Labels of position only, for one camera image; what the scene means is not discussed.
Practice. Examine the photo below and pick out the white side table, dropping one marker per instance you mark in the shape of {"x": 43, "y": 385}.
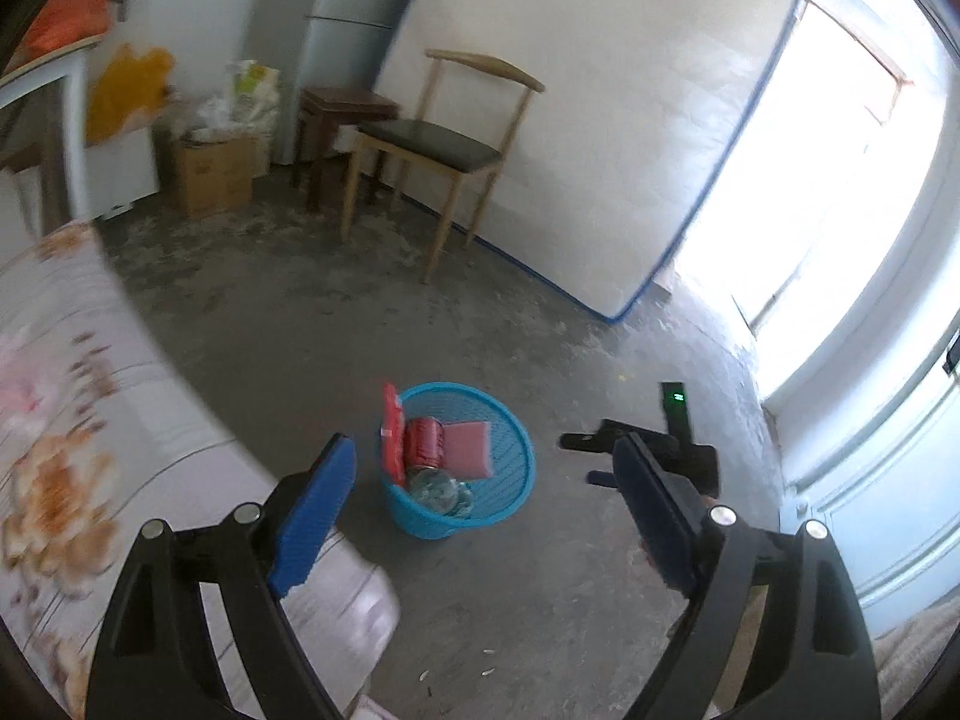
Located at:
{"x": 71, "y": 127}

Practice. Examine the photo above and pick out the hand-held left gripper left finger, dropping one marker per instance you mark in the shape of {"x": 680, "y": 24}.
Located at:
{"x": 315, "y": 517}

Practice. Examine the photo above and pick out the floral tablecloth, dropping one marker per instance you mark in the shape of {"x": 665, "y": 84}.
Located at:
{"x": 82, "y": 390}

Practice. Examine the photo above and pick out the pink sponge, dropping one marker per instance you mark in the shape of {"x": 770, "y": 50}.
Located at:
{"x": 466, "y": 450}

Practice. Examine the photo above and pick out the wooden chair black seat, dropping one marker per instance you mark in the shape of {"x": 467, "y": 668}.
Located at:
{"x": 435, "y": 146}

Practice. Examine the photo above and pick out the white chest freezer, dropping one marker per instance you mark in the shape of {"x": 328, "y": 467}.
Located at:
{"x": 120, "y": 172}

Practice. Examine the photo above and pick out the dark wooden stool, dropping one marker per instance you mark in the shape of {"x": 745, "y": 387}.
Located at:
{"x": 341, "y": 109}

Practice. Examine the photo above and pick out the blue plastic basket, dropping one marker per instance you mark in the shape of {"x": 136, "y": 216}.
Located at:
{"x": 510, "y": 465}

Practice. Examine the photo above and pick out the white panelled door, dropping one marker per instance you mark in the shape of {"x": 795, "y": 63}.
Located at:
{"x": 892, "y": 480}

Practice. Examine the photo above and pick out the red drink can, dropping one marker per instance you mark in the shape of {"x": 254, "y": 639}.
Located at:
{"x": 425, "y": 444}

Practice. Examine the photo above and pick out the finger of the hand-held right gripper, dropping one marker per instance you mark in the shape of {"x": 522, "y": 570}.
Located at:
{"x": 577, "y": 441}
{"x": 602, "y": 478}

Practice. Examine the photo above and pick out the white plastic bags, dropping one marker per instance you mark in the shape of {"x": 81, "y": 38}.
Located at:
{"x": 240, "y": 101}

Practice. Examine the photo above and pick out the red packet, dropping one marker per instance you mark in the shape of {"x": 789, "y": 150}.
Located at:
{"x": 392, "y": 431}

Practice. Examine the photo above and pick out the yellow plastic bag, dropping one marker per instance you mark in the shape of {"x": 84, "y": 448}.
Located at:
{"x": 127, "y": 94}

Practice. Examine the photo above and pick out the white mattress blue trim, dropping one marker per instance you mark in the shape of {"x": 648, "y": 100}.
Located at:
{"x": 600, "y": 127}

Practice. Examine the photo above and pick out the cardboard box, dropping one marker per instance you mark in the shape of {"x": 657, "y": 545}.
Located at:
{"x": 214, "y": 176}

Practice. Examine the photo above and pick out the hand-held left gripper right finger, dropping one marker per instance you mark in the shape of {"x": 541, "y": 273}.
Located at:
{"x": 656, "y": 517}

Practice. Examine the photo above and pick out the clear plastic bottle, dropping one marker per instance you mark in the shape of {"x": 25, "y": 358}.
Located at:
{"x": 439, "y": 493}

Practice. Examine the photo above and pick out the orange plastic bag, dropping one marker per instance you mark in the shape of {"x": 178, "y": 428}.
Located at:
{"x": 71, "y": 7}

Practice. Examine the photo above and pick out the grey refrigerator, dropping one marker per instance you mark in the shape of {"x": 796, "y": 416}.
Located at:
{"x": 352, "y": 22}

